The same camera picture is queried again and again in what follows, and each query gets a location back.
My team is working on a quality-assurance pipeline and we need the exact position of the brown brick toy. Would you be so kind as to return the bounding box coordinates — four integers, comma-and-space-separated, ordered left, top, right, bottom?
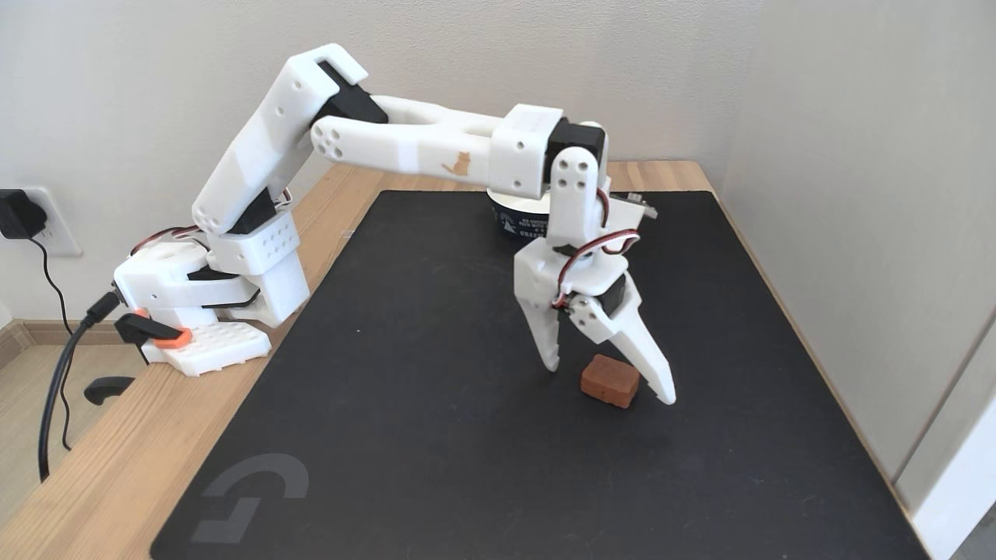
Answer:
580, 354, 642, 409

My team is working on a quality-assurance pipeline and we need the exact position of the dark blue paper bowl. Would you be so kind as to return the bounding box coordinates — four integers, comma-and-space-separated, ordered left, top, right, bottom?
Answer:
486, 187, 552, 240

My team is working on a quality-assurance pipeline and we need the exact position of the black desk mat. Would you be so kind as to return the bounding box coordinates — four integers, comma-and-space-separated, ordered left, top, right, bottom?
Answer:
149, 189, 931, 560

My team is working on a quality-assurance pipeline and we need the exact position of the black and orange clamp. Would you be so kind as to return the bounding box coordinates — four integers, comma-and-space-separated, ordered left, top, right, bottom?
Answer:
84, 310, 194, 406

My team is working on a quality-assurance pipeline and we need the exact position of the black power adapter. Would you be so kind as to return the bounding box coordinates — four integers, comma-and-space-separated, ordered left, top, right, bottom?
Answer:
0, 189, 44, 240

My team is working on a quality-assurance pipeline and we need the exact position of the red white black servo cable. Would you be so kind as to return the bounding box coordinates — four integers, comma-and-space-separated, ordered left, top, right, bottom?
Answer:
554, 185, 644, 309

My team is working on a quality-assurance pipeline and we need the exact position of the white wall outlet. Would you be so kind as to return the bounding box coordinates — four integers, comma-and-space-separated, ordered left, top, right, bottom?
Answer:
22, 187, 83, 258

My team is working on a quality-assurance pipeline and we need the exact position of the thin black adapter cable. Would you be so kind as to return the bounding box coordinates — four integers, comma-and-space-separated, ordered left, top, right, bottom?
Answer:
30, 237, 74, 452

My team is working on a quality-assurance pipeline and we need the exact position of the thick black cable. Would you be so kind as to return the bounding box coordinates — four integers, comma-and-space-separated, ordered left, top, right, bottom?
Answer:
37, 291, 122, 483

